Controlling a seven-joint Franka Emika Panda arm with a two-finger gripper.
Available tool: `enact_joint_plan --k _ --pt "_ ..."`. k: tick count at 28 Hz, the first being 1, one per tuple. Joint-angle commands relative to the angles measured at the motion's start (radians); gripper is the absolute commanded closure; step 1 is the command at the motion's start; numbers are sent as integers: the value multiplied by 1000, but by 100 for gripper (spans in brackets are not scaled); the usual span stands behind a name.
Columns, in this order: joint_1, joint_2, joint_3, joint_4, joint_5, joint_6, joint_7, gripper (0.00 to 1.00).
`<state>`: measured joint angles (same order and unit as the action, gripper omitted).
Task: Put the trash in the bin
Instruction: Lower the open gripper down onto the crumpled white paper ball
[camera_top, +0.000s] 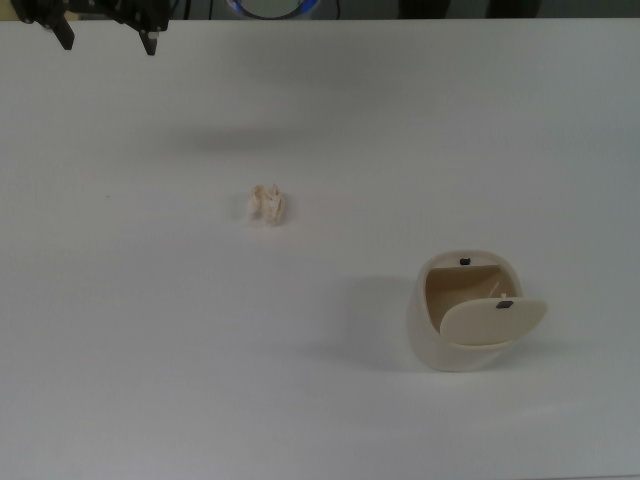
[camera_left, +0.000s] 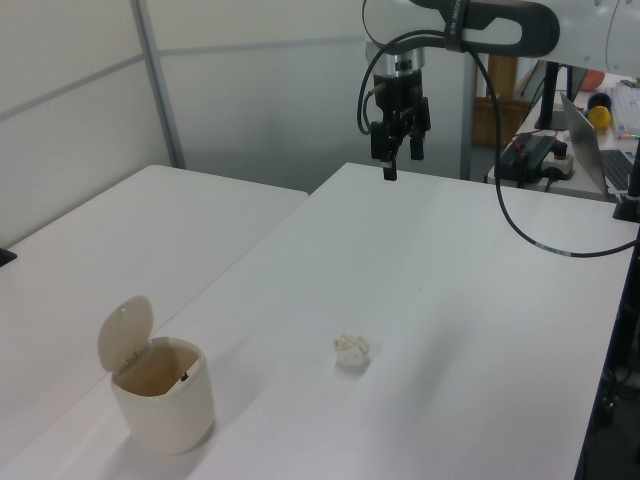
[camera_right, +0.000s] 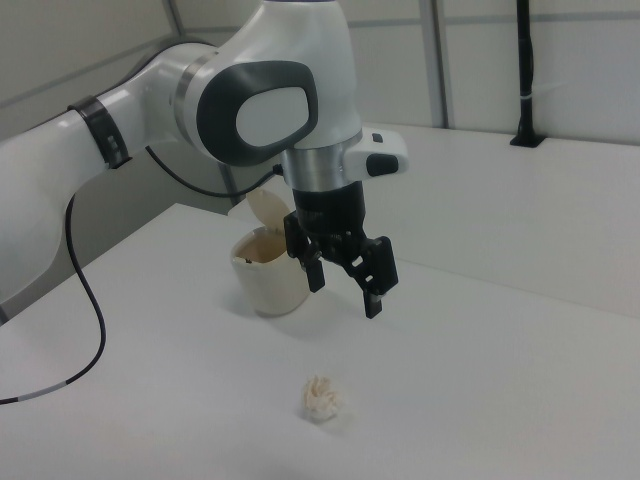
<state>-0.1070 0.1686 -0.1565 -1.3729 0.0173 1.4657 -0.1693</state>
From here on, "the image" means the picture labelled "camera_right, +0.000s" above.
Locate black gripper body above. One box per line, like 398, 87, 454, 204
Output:
291, 181, 370, 267

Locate grey partition post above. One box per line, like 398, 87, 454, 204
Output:
430, 0, 455, 130

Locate small white bin with lid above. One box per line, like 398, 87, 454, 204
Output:
228, 187, 313, 317

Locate black pole with clamp base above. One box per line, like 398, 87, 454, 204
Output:
508, 0, 545, 150

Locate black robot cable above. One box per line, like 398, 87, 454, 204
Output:
0, 145, 286, 405

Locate white paper ball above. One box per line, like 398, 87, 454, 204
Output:
299, 373, 350, 423

